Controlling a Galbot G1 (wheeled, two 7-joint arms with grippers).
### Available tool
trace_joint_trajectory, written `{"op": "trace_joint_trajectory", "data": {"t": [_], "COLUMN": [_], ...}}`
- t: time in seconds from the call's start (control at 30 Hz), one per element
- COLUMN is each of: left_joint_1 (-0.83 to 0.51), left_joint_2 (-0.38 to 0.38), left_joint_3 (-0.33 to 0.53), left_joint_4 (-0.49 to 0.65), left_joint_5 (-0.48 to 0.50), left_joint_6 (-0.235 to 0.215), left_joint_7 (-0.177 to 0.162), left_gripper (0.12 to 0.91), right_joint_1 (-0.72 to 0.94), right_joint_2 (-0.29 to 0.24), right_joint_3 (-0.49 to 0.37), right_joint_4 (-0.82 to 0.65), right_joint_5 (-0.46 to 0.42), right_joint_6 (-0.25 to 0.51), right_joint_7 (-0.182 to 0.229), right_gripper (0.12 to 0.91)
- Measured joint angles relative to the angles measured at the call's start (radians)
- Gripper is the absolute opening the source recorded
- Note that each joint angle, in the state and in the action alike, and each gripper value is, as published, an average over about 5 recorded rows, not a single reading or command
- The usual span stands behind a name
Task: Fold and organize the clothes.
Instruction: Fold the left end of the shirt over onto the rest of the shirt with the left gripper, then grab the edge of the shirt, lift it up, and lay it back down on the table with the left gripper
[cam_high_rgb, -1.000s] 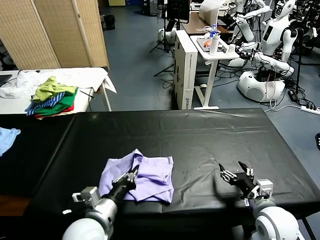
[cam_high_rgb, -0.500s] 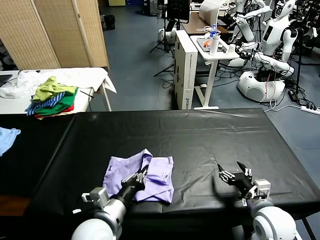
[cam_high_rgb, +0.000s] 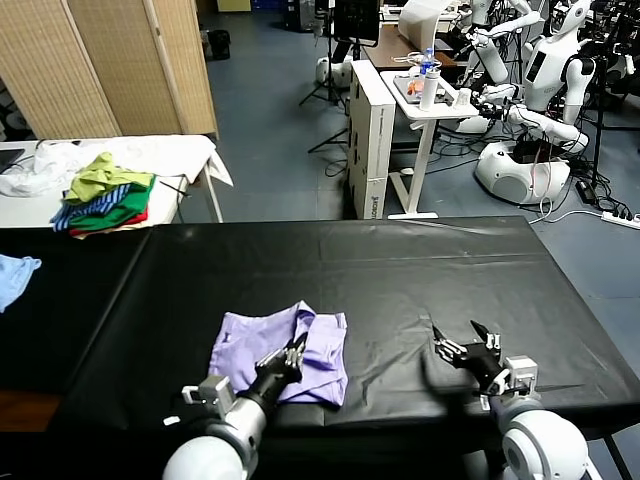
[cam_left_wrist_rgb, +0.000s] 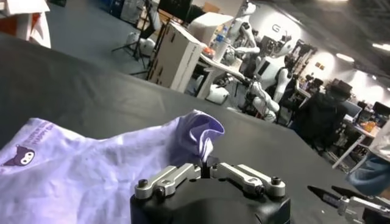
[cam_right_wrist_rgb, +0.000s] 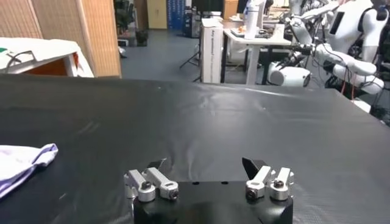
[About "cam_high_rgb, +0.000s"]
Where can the black monitor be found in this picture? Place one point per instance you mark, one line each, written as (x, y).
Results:
(355, 20)

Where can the grey tray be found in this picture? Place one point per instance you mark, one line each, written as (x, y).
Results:
(402, 87)

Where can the red garment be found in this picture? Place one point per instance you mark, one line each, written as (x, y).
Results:
(141, 217)

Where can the blue striped garment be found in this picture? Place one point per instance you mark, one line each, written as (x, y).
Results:
(102, 201)

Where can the white thermos bottle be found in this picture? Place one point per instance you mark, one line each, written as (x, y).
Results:
(428, 92)

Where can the bamboo folding screen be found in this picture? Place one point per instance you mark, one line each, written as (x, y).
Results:
(100, 60)

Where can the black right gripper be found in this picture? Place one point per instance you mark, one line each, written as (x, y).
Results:
(480, 365)

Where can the white cloth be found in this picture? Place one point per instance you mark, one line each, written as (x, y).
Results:
(165, 155)

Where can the blue storage cabinet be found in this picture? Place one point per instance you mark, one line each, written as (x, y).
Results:
(267, 5)

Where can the white power strip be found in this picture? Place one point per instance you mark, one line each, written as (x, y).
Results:
(620, 218)

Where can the black power adapter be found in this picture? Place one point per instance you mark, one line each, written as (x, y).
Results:
(585, 191)

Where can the orange packet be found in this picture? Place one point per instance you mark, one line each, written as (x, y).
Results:
(413, 88)

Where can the tall white cardboard box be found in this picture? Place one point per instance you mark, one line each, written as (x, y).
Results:
(370, 150)

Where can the brown desk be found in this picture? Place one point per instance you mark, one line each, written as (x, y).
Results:
(387, 52)

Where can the white adjustable side table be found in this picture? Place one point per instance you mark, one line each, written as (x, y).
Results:
(440, 112)

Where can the pile of colourful clothes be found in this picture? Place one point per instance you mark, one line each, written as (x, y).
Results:
(115, 212)

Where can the lime green garment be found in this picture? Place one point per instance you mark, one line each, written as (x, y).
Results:
(95, 180)

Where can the black light stand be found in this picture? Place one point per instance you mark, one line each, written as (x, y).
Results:
(599, 125)

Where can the small black table cover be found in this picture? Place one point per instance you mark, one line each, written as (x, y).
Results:
(75, 300)

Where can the yellow cabinet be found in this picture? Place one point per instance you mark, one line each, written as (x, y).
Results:
(232, 5)

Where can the light blue garment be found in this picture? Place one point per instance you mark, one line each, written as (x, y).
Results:
(12, 280)

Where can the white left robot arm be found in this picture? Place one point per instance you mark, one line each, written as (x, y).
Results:
(220, 445)

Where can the black bag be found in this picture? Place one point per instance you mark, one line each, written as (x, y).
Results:
(219, 45)

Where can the lavender t-shirt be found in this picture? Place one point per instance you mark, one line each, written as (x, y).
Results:
(245, 345)

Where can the beige garment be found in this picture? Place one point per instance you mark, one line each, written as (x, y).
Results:
(100, 235)

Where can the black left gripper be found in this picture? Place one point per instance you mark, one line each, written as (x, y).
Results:
(270, 385)

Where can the small white robot base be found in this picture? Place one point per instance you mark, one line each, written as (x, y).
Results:
(342, 72)

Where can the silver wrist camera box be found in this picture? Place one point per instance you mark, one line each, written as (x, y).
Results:
(521, 372)
(212, 392)

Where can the large black table cover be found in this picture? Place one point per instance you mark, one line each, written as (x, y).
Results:
(400, 260)

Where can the low white robot base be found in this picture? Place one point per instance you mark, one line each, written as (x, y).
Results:
(472, 125)

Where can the white paper cup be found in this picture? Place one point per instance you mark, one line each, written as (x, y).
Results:
(463, 98)

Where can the clear water bottle blue label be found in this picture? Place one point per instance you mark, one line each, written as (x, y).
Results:
(426, 62)

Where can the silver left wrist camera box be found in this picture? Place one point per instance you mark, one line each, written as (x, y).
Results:
(212, 392)

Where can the white humanoid robot raised arm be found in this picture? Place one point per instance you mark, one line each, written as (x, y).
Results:
(492, 60)

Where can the black tripod stand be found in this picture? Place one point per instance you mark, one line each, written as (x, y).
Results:
(330, 75)

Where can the white folding table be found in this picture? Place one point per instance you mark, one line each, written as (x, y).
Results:
(30, 210)

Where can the white curved device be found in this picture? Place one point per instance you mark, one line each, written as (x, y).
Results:
(417, 22)

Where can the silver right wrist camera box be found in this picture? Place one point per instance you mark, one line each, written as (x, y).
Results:
(521, 372)

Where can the white humanoid robot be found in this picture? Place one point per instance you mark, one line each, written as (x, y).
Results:
(542, 70)

